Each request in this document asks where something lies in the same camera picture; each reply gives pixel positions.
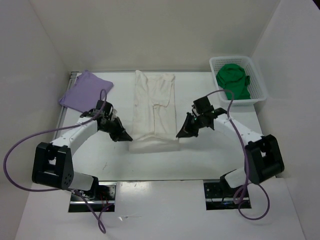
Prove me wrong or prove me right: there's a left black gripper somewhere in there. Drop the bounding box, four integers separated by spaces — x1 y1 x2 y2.
100 116 133 142

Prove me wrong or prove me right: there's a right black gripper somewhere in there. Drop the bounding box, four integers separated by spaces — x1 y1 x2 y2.
176 112 204 139

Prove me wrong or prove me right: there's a white t shirt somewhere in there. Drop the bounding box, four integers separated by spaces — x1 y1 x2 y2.
129 70 180 154

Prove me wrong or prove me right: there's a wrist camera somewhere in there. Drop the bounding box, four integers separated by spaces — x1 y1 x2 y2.
80 100 118 120
192 96 214 116

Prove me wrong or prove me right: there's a purple t shirt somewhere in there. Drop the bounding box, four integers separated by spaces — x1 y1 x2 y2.
58 70 114 113

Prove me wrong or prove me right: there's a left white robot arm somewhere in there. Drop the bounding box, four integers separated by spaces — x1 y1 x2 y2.
31 111 133 200

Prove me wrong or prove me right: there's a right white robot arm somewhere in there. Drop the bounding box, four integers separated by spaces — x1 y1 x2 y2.
176 107 285 197

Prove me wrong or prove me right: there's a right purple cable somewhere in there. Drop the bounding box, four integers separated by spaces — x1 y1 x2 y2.
198 89 271 221

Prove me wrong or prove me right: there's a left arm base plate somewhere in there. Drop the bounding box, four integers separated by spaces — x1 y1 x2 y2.
68 182 117 213

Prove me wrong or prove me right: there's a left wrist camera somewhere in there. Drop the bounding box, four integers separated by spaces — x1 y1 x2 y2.
80 100 118 120

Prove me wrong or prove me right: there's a green t shirt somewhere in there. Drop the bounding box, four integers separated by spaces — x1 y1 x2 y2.
216 63 251 100

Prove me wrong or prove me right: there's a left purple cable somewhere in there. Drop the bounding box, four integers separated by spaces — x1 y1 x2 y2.
2 89 115 235

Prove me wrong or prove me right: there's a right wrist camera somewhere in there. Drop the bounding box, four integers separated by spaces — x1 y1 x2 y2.
192 96 214 116

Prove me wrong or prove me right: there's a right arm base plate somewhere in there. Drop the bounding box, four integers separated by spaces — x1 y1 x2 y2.
203 179 239 211

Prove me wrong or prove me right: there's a purple cable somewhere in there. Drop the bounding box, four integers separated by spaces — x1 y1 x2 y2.
198 89 271 221
2 89 115 235

